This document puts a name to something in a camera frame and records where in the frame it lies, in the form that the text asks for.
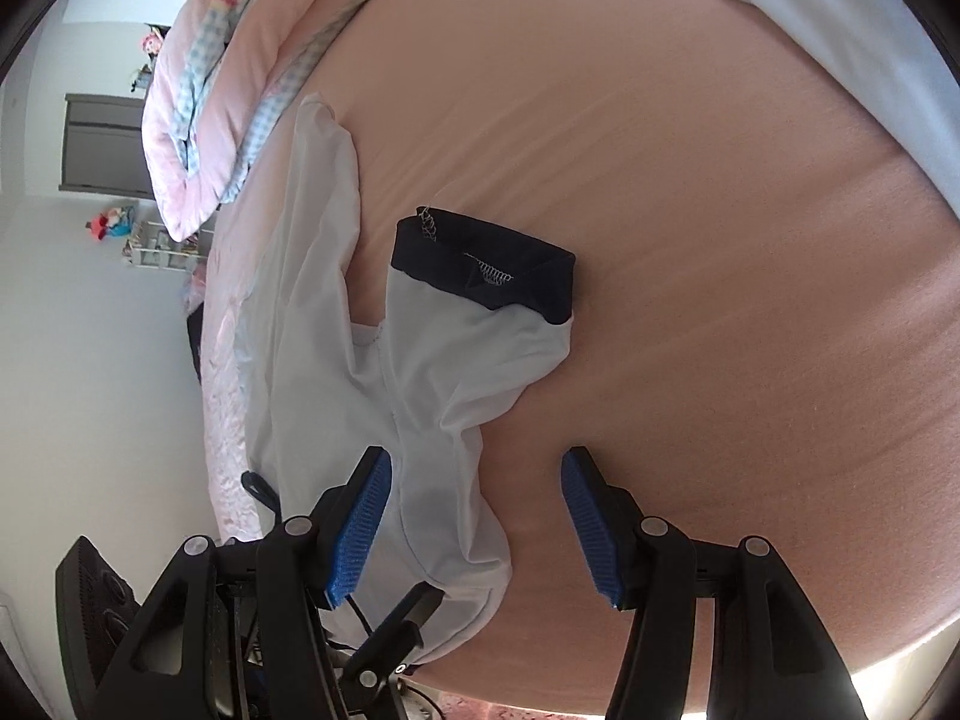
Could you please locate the white shirt with navy trim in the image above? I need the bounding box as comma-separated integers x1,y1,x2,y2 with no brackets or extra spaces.
232,94,578,672

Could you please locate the red and blue plush doll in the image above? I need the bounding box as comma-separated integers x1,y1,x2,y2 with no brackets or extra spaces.
85,204,140,245

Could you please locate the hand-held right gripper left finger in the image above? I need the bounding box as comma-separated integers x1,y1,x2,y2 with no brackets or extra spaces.
94,446,395,720

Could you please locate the grey cabinet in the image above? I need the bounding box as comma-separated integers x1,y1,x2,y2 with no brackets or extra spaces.
58,92,157,200

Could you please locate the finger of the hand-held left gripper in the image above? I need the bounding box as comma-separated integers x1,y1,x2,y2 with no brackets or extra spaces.
341,583,447,698

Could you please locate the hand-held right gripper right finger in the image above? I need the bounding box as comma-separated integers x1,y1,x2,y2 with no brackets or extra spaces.
561,446,867,720

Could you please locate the bed with pink sheet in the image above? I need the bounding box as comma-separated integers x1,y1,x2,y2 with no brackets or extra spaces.
184,0,960,713

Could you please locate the black bag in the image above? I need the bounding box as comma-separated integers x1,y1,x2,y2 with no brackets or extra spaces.
184,307,205,383

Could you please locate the pink gingham folded comforter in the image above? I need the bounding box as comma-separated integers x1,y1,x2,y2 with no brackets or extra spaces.
141,0,421,241

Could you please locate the white shelf rack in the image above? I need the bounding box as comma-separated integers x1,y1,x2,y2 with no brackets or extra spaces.
122,221,207,271

